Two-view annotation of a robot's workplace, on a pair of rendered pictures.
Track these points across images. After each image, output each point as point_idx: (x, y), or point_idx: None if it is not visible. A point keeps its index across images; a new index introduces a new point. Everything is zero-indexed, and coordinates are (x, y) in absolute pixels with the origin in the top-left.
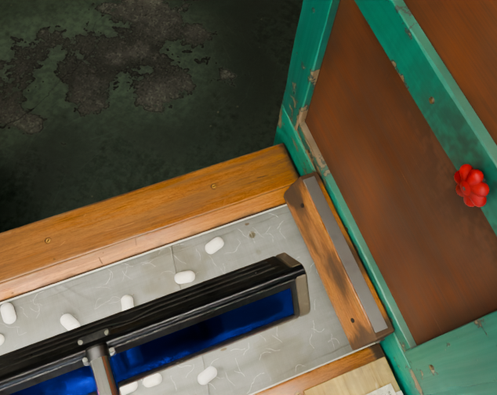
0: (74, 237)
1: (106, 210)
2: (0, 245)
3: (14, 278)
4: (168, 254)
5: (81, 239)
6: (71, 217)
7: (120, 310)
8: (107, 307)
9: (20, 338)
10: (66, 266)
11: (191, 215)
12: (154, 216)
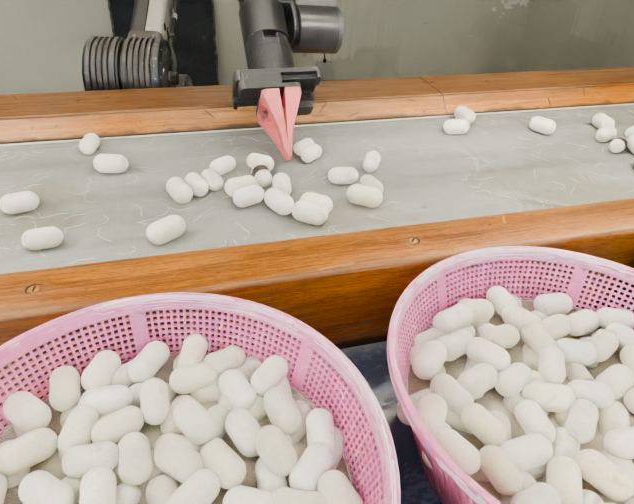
0: (516, 81)
1: (539, 74)
2: (439, 79)
3: (464, 94)
4: (620, 109)
5: (524, 83)
6: (505, 74)
7: (592, 130)
8: (574, 127)
9: (484, 134)
10: (515, 96)
11: None
12: (595, 80)
